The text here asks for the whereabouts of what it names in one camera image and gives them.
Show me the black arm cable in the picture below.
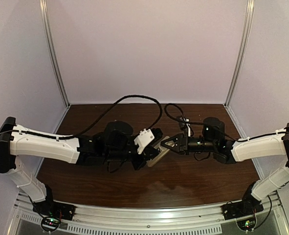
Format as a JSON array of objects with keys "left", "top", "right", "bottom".
[
  {"left": 164, "top": 103, "right": 289, "bottom": 145},
  {"left": 0, "top": 94, "right": 163, "bottom": 145}
]

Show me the grey remote control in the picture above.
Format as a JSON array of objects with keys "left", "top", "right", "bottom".
[{"left": 147, "top": 136, "right": 170, "bottom": 167}]

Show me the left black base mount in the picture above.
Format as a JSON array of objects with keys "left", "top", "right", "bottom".
[{"left": 31, "top": 201, "right": 76, "bottom": 233}]

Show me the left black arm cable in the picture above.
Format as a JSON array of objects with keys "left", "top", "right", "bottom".
[{"left": 0, "top": 94, "right": 163, "bottom": 145}]

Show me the front aluminium rail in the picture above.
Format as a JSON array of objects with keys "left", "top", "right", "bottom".
[{"left": 8, "top": 190, "right": 288, "bottom": 235}]

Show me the aluminium frame post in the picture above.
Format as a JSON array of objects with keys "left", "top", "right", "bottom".
[
  {"left": 224, "top": 0, "right": 255, "bottom": 107},
  {"left": 39, "top": 0, "right": 70, "bottom": 108}
]

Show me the right aluminium frame post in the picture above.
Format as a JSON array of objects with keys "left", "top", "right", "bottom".
[{"left": 224, "top": 0, "right": 255, "bottom": 107}]

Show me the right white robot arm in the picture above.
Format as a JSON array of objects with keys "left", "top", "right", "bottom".
[{"left": 161, "top": 117, "right": 289, "bottom": 207}]

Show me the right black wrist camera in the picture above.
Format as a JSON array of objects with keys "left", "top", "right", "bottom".
[{"left": 178, "top": 116, "right": 191, "bottom": 137}]

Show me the left aluminium frame post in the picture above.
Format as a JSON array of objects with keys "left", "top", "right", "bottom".
[{"left": 39, "top": 0, "right": 70, "bottom": 108}]

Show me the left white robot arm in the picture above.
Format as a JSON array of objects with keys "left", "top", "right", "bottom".
[{"left": 0, "top": 117, "right": 163, "bottom": 214}]

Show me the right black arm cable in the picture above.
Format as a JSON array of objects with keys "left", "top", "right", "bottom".
[{"left": 164, "top": 103, "right": 289, "bottom": 145}]

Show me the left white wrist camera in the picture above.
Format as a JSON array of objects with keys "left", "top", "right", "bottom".
[{"left": 134, "top": 129, "right": 155, "bottom": 155}]

